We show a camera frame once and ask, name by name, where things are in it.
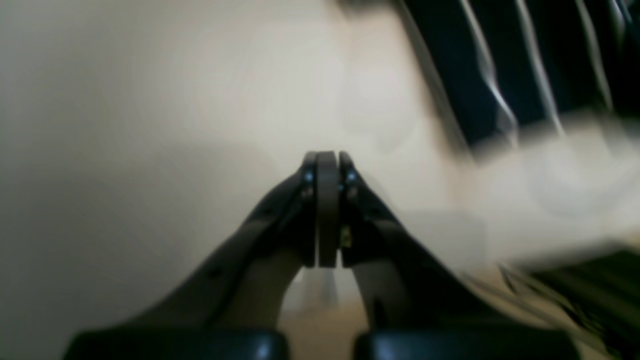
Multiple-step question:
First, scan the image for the navy white striped t-shirt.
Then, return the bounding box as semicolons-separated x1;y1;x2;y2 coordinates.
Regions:
339;0;639;154

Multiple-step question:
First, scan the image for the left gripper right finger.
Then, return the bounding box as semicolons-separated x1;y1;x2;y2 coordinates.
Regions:
327;152;579;360

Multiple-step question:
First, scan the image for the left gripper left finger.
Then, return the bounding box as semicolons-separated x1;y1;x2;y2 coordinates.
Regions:
64;152;322;360

